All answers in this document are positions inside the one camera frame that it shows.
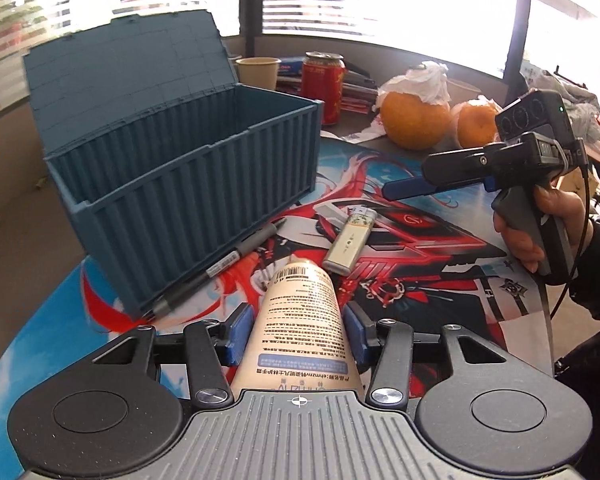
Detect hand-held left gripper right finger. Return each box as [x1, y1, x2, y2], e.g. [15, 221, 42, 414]
[343, 302, 506, 407]

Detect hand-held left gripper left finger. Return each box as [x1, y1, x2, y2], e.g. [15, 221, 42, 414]
[92, 305, 255, 407]

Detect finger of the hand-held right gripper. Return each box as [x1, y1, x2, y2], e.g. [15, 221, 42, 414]
[382, 145, 498, 202]

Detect beige hand cream tube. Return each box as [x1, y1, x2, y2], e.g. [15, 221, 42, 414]
[230, 255, 366, 402]

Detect black and grey marker pen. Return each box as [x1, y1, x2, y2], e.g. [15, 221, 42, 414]
[142, 220, 287, 319]

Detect blue container-shaped storage box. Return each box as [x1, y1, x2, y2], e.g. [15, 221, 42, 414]
[22, 9, 326, 318]

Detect person's right hand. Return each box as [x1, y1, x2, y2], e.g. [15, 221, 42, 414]
[494, 185, 589, 274]

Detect small orange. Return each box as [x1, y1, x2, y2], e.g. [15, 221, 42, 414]
[455, 99, 501, 149]

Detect large orange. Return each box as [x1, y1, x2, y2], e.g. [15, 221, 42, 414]
[381, 87, 454, 150]

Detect colourful printed desk mat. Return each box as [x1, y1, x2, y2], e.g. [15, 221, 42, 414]
[0, 130, 556, 411]

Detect crumpled white tissue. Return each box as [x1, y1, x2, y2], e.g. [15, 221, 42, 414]
[345, 60, 452, 144]

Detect stack of magazines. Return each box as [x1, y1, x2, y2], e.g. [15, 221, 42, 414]
[275, 57, 381, 114]

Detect red drink can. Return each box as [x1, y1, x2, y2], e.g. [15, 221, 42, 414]
[300, 51, 347, 126]

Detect white window blinds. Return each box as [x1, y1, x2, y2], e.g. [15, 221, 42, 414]
[260, 0, 528, 83]

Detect beige paper cup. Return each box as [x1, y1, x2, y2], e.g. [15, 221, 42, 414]
[235, 56, 283, 92]

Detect person's dark clothing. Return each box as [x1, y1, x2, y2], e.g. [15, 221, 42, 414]
[552, 317, 600, 413]

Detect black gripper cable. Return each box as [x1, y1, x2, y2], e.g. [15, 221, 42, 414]
[540, 145, 595, 377]

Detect colourful wall poster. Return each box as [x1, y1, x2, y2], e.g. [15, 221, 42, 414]
[0, 0, 83, 123]

